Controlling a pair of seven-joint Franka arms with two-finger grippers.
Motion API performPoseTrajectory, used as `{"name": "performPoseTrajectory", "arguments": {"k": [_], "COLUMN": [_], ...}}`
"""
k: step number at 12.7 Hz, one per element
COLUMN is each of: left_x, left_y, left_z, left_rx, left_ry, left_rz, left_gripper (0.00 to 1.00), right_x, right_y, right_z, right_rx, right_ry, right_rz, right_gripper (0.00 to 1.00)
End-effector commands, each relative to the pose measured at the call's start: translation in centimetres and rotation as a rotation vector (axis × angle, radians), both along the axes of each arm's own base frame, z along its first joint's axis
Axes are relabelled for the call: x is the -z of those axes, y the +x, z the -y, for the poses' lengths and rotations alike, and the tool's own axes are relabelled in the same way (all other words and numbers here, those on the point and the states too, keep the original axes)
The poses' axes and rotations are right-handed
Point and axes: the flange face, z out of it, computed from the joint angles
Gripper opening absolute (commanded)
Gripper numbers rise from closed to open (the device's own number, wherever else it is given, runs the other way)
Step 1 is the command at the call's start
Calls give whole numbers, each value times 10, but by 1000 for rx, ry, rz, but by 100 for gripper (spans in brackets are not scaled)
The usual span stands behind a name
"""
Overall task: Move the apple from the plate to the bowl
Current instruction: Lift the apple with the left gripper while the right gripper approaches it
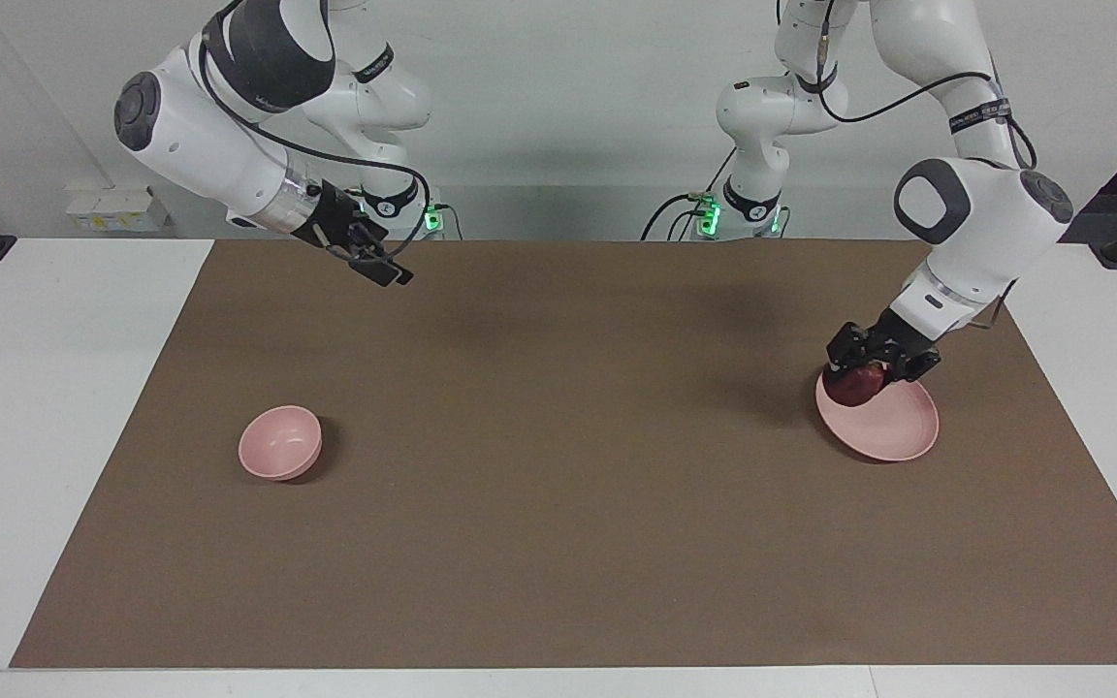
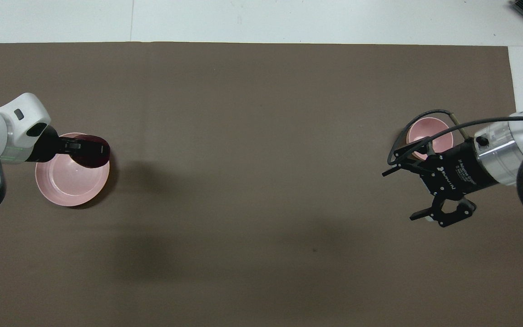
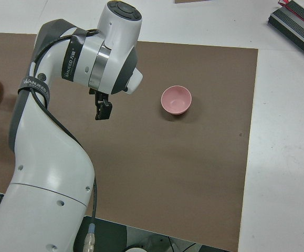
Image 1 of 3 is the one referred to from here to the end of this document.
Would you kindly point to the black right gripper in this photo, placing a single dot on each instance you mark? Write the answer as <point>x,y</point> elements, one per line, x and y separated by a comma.
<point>328,215</point>

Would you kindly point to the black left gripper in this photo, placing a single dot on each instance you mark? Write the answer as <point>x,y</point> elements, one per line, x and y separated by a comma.
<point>900,337</point>

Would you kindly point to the dark red apple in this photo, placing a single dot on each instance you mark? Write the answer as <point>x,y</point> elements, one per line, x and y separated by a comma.
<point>854,386</point>

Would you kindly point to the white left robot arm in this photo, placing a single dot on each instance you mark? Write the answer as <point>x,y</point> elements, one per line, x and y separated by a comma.
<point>975,223</point>

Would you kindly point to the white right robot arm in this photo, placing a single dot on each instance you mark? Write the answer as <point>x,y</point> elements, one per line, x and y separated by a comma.
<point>209,136</point>

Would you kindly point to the pink plate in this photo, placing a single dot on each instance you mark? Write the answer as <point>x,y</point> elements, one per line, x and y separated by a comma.
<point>893,427</point>

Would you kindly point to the pink bowl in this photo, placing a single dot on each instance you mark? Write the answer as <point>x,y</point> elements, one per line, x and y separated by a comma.
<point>277,446</point>

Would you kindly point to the brown table mat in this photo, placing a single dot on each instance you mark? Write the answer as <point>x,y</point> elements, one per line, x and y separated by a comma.
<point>558,465</point>

